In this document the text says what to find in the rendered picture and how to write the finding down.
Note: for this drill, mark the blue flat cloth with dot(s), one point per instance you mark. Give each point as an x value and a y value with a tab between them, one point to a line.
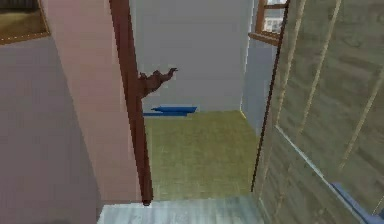
173	110

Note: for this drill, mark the brown framed wall picture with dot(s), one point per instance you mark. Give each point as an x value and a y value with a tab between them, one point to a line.
20	21

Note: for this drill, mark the brown framed window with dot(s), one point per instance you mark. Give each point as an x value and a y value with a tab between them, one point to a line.
269	20

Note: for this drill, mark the brown room door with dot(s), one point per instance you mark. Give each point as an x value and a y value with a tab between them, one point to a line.
131	100

